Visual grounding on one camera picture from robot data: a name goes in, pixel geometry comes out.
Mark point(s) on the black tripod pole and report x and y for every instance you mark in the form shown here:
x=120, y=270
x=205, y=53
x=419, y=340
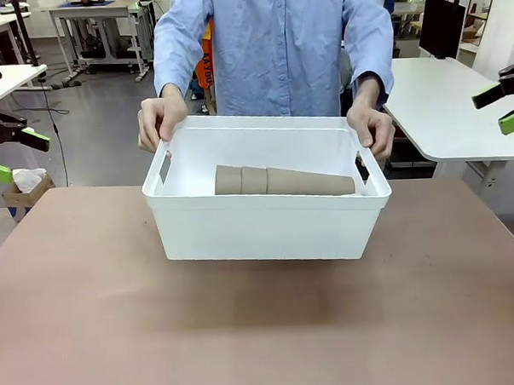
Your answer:
x=25, y=36

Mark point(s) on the orange yellow fabric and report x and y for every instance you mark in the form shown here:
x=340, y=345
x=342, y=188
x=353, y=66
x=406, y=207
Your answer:
x=207, y=71

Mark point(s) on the person's left forearm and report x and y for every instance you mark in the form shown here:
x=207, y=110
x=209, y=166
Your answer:
x=373, y=68

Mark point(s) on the cardboard box with white paper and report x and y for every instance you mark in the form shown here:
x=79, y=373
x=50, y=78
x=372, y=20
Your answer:
x=26, y=185

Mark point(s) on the person's right forearm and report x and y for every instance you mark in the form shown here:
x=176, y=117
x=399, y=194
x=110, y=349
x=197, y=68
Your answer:
x=170, y=72

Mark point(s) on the person's right hand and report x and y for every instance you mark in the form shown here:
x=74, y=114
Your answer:
x=160, y=118

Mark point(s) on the small white side table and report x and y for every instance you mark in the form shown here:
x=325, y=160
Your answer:
x=9, y=81

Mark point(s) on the person's left hand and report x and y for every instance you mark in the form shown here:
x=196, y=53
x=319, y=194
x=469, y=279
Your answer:
x=376, y=129

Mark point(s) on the white background desk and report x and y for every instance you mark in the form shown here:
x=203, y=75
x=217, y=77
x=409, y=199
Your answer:
x=100, y=20

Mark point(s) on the person in blue shirt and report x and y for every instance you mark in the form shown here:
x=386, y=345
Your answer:
x=285, y=50

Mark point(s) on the tall brown cup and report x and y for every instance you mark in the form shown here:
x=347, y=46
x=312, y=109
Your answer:
x=255, y=180
x=308, y=182
x=228, y=181

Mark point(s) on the black computer monitor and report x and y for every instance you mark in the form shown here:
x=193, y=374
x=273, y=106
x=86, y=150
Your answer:
x=441, y=24

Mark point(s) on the white plastic basket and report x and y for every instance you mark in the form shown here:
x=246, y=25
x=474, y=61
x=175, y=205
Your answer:
x=263, y=230

